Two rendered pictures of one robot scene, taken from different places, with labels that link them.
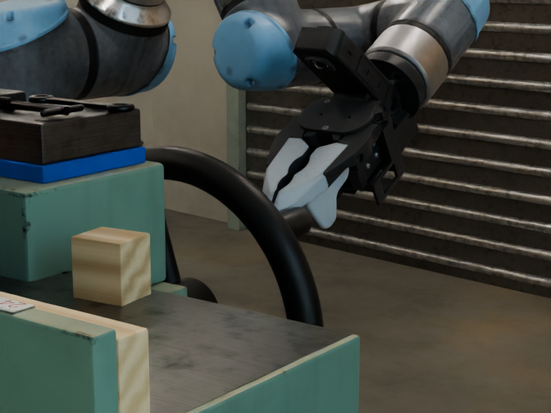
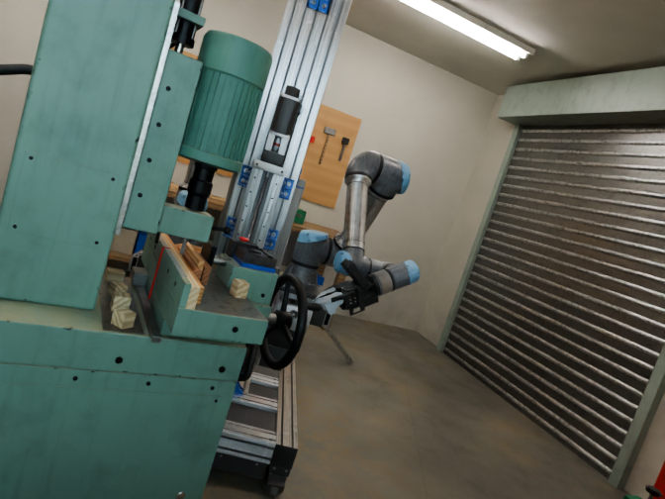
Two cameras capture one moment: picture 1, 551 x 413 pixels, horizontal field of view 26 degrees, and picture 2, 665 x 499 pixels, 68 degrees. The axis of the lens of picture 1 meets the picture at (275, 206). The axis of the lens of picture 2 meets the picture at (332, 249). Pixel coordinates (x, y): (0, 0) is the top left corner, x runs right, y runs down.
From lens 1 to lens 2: 67 cm
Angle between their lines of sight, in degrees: 24
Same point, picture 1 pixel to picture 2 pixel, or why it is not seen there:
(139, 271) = (242, 291)
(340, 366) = (258, 325)
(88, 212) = (249, 277)
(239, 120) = (454, 310)
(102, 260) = (236, 285)
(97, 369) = (184, 290)
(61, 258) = not seen: hidden behind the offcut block
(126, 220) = (261, 284)
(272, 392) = (234, 320)
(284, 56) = not seen: hidden behind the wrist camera
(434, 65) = (386, 284)
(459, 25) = (402, 276)
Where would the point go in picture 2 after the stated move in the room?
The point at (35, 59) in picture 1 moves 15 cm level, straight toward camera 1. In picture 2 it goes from (310, 248) to (299, 249)
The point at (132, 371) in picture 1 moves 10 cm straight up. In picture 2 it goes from (193, 294) to (206, 249)
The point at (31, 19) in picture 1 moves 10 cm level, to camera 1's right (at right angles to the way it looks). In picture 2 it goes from (313, 237) to (334, 245)
